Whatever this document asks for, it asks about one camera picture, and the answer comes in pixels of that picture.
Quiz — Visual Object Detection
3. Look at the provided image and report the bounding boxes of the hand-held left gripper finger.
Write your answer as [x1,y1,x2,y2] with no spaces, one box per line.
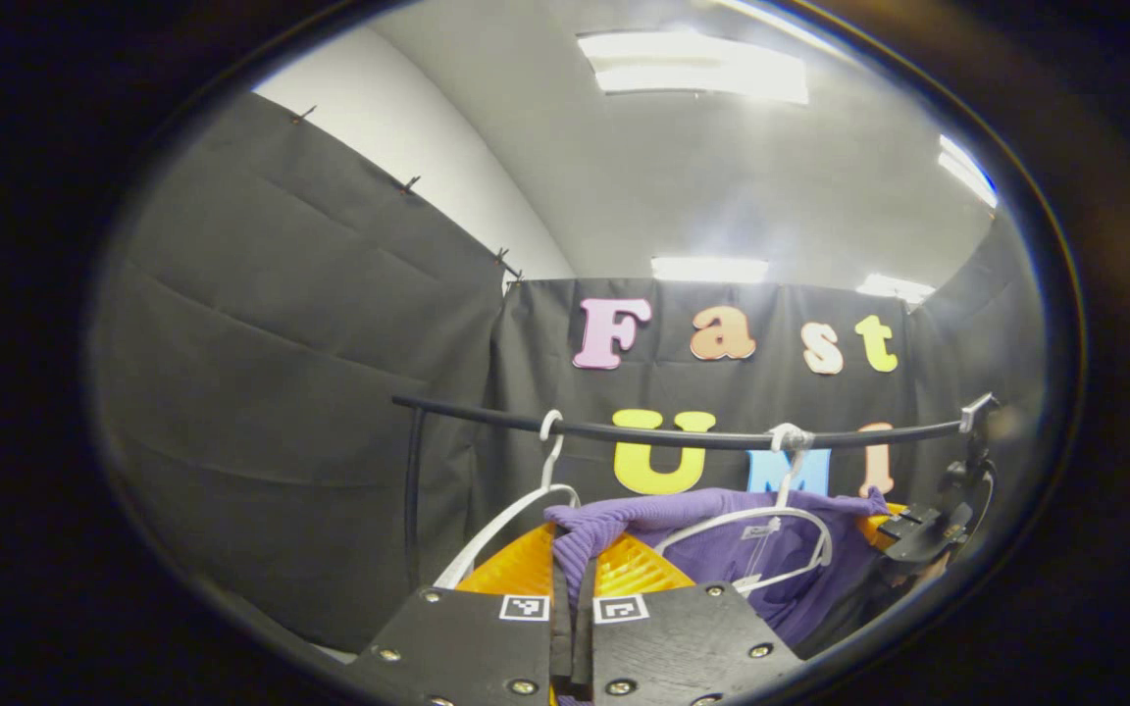
[342,522,574,706]
[573,532,805,706]

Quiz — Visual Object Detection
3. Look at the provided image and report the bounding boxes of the purple knit jacket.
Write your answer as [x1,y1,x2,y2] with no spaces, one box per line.
[543,487,895,648]

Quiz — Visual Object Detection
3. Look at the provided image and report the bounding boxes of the white plastic clothes hanger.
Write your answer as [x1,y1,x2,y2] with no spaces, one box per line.
[651,422,835,597]
[433,409,583,591]

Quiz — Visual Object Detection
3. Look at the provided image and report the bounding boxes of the black metal clothes rack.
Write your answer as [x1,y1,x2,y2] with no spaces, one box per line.
[391,392,968,594]

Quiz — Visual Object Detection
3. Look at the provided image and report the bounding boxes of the ceiling light panel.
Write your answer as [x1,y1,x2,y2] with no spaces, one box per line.
[938,134,1000,209]
[856,274,937,305]
[650,256,770,285]
[577,29,811,106]

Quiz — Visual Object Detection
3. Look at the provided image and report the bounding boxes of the black backdrop cloth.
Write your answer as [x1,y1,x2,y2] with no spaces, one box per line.
[89,93,1047,653]

